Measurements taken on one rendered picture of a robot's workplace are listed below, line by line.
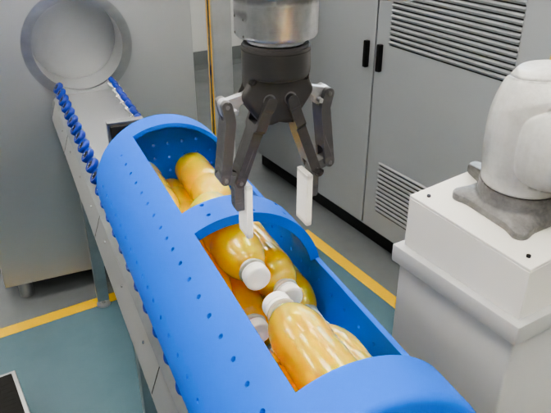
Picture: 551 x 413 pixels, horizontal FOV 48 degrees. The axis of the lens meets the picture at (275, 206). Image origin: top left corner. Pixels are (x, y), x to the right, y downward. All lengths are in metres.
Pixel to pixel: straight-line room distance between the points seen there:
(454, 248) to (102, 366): 1.67
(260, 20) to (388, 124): 2.27
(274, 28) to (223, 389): 0.39
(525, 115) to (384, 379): 0.59
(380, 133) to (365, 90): 0.21
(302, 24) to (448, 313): 0.77
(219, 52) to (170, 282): 1.12
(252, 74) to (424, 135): 2.09
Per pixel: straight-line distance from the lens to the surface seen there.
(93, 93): 2.51
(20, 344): 2.76
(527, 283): 1.12
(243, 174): 0.71
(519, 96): 1.11
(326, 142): 0.74
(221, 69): 1.92
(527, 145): 1.11
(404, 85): 2.76
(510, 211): 1.19
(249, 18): 0.65
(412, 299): 1.35
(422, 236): 1.27
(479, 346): 1.25
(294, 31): 0.65
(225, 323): 0.76
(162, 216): 0.99
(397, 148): 2.87
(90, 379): 2.52
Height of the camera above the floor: 1.68
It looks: 28 degrees down
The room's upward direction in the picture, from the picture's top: straight up
